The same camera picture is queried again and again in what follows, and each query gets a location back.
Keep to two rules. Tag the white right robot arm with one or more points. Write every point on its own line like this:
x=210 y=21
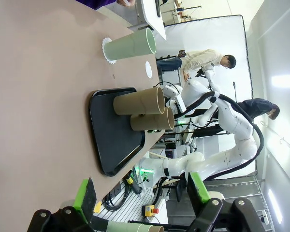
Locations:
x=234 y=125

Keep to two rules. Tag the white photo backdrop screen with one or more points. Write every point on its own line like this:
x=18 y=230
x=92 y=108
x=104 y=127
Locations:
x=203 y=36

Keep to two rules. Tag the ceiling light panel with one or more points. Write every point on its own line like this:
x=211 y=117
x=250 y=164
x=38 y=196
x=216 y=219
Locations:
x=285 y=81
x=274 y=205

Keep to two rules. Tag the person in black coat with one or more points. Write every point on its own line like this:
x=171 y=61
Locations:
x=256 y=108

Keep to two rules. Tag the pale green plastic cup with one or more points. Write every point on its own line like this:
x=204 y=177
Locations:
x=123 y=227
x=130 y=46

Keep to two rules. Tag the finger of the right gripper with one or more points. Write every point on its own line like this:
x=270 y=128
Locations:
x=154 y=131

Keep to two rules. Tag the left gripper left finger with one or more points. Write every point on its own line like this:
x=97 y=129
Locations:
x=88 y=198

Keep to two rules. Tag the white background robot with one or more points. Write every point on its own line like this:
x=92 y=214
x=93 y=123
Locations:
x=209 y=70

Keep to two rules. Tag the white side table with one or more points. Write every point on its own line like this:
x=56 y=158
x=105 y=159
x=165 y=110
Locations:
x=151 y=19

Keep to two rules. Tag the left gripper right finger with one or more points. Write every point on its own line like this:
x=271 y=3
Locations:
x=195 y=191

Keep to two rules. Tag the yellow emergency stop button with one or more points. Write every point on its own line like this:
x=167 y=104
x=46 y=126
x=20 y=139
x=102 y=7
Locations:
x=148 y=210

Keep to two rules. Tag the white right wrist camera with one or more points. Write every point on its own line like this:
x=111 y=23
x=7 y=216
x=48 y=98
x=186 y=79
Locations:
x=180 y=105

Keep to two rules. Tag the brown plastic cup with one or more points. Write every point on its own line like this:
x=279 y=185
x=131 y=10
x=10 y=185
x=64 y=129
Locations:
x=152 y=122
x=140 y=100
x=152 y=228

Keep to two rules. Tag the white scalloped paper coaster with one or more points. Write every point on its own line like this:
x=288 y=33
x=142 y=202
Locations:
x=148 y=69
x=110 y=61

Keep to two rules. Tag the person's right hand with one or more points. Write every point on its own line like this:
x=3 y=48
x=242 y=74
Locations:
x=122 y=2

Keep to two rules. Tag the grey slotted aluminium panel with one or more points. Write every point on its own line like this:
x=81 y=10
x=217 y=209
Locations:
x=135 y=205

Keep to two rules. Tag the person's right forearm purple sleeve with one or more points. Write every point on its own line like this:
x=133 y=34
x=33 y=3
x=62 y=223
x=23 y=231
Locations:
x=96 y=3

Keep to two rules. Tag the black plastic tray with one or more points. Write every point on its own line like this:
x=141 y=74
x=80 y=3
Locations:
x=116 y=149

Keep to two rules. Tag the person in cream jacket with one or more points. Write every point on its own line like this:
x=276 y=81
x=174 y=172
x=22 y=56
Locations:
x=207 y=59

